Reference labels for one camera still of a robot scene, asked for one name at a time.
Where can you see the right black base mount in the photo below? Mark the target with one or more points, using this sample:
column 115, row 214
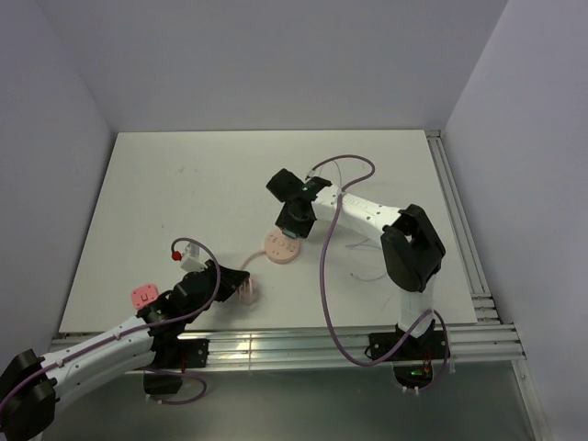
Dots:
column 417, row 360

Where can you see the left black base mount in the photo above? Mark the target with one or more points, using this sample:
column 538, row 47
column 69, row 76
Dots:
column 183, row 355

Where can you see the pink plug adapter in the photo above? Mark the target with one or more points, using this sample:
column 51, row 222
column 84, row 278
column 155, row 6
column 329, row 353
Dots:
column 143, row 296

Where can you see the teal plug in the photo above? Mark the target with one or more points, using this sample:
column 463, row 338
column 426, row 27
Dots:
column 290, row 233

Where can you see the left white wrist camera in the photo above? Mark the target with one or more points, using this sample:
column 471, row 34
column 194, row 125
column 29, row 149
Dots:
column 189, row 258

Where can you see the aluminium front rail frame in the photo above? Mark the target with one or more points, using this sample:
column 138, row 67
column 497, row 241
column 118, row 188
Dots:
column 296, row 386

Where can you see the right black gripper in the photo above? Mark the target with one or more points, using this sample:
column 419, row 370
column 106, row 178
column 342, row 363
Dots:
column 284, row 220

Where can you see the pink round power strip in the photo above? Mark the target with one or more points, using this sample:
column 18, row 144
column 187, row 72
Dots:
column 280, row 248

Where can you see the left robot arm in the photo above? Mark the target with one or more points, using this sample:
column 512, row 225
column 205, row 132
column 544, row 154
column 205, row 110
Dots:
column 34, row 388

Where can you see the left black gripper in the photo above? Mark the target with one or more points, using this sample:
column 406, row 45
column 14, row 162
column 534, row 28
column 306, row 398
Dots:
column 230, row 279

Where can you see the aluminium right side rail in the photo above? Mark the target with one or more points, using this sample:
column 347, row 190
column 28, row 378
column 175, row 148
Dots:
column 483, row 301

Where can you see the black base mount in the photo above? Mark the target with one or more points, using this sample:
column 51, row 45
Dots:
column 417, row 360
column 183, row 355

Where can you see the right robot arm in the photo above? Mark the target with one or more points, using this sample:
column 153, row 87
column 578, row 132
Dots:
column 412, row 250

